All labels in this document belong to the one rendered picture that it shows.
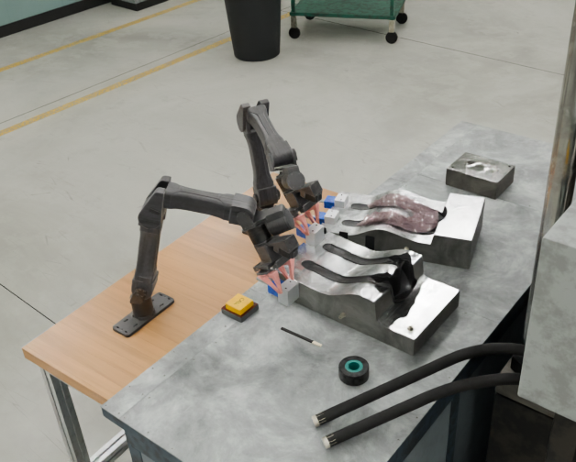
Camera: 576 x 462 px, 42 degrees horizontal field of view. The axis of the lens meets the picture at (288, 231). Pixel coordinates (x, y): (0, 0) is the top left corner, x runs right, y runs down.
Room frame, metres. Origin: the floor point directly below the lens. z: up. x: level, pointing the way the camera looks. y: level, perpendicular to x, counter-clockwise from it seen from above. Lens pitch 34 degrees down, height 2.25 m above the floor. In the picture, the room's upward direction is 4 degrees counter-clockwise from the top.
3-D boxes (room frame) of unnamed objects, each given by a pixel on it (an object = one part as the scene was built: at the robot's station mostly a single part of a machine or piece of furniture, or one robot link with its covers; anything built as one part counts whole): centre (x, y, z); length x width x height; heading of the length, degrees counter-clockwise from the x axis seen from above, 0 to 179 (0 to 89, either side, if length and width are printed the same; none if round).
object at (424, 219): (2.09, -0.37, 0.90); 0.26 x 0.18 x 0.08; 67
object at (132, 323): (1.76, 0.45, 0.84); 0.20 x 0.07 x 0.08; 141
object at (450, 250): (2.10, -0.38, 0.86); 0.50 x 0.26 x 0.11; 67
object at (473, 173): (2.40, -0.72, 0.84); 0.20 x 0.15 x 0.07; 50
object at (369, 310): (1.77, -0.21, 0.87); 0.50 x 0.26 x 0.14; 50
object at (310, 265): (1.79, -0.21, 0.92); 0.35 x 0.16 x 0.09; 50
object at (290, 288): (1.68, 0.05, 0.94); 0.13 x 0.05 x 0.05; 50
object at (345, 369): (1.45, -0.15, 0.82); 0.08 x 0.08 x 0.04
